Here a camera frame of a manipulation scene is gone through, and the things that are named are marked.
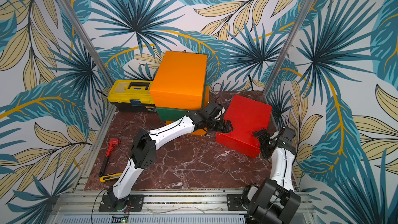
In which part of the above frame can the yellow black plastic toolbox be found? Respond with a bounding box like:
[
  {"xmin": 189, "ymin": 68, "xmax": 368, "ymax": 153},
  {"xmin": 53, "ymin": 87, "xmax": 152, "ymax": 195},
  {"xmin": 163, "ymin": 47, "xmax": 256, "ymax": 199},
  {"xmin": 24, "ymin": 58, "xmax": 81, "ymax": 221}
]
[{"xmin": 107, "ymin": 79, "xmax": 156, "ymax": 113}]

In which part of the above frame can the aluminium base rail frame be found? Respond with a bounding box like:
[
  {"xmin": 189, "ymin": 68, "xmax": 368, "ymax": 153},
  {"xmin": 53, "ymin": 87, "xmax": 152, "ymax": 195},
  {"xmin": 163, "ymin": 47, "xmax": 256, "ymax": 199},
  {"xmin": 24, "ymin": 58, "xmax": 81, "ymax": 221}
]
[{"xmin": 46, "ymin": 105, "xmax": 318, "ymax": 224}]

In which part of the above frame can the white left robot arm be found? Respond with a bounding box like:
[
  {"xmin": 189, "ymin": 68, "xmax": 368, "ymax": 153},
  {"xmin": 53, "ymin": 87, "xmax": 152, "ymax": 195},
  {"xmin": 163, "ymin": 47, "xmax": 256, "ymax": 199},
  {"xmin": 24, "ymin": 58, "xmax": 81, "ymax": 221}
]
[{"xmin": 106, "ymin": 102, "xmax": 233, "ymax": 211}]

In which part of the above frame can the red pipe wrench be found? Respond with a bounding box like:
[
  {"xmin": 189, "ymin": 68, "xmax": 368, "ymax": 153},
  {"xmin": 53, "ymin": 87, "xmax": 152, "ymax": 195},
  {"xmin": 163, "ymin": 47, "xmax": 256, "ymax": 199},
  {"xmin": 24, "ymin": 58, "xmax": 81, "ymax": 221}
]
[{"xmin": 98, "ymin": 139, "xmax": 120, "ymax": 177}]

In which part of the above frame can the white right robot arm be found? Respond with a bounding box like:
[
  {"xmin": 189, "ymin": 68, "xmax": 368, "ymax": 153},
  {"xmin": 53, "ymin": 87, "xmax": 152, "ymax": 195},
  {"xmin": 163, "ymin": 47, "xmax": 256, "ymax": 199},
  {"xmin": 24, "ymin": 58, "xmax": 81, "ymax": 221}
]
[{"xmin": 241, "ymin": 126, "xmax": 301, "ymax": 224}]

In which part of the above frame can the small orange shoebox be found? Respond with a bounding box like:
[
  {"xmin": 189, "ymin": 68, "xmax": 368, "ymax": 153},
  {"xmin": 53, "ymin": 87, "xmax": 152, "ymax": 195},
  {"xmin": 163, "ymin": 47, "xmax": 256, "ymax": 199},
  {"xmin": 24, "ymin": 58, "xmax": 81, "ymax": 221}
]
[{"xmin": 158, "ymin": 86, "xmax": 210, "ymax": 124}]

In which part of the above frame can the red shoebox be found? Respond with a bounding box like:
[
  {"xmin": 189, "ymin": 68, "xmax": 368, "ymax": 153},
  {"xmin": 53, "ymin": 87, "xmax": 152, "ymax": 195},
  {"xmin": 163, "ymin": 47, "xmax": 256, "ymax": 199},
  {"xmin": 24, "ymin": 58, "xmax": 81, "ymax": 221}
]
[{"xmin": 216, "ymin": 95, "xmax": 272, "ymax": 158}]

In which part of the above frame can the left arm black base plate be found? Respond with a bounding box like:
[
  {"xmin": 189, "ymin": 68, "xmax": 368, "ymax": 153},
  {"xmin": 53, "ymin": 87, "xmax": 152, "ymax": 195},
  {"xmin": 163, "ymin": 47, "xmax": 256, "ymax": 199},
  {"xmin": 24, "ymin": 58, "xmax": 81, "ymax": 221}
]
[{"xmin": 98, "ymin": 195, "xmax": 144, "ymax": 212}]

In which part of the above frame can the green shoebox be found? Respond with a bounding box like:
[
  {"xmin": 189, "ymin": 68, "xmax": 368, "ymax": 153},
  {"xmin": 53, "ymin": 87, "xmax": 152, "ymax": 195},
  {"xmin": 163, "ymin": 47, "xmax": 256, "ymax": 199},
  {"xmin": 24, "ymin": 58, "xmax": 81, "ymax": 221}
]
[{"xmin": 155, "ymin": 94, "xmax": 209, "ymax": 122}]

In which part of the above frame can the yellow utility knife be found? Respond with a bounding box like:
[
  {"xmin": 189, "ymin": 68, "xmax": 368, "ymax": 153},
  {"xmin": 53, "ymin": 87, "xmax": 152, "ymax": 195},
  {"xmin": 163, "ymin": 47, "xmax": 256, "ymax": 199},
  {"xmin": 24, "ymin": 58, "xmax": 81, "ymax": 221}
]
[{"xmin": 99, "ymin": 173, "xmax": 122, "ymax": 183}]

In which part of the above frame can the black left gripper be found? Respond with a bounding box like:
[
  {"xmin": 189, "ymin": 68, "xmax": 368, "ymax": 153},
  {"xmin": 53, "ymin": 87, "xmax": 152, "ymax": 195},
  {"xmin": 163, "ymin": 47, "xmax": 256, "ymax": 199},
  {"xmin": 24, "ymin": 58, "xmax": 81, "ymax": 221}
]
[{"xmin": 207, "ymin": 118, "xmax": 235, "ymax": 133}]

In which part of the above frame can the right aluminium corner post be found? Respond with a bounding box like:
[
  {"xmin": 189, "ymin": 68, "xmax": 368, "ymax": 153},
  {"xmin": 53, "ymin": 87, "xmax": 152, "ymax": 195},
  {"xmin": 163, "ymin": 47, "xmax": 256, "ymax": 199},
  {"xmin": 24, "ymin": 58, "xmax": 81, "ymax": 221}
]
[{"xmin": 263, "ymin": 0, "xmax": 314, "ymax": 97}]

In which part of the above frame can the large orange shoebox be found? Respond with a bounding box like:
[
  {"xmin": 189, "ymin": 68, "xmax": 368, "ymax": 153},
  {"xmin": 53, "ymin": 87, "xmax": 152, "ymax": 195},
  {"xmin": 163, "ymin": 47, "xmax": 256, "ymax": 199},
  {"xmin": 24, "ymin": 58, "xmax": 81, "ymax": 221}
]
[{"xmin": 149, "ymin": 51, "xmax": 207, "ymax": 110}]

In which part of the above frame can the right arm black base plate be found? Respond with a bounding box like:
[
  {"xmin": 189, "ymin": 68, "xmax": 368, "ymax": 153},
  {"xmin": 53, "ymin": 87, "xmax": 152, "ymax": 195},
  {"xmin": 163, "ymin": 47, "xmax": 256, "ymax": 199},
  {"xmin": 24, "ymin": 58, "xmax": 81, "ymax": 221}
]
[{"xmin": 227, "ymin": 194, "xmax": 247, "ymax": 211}]

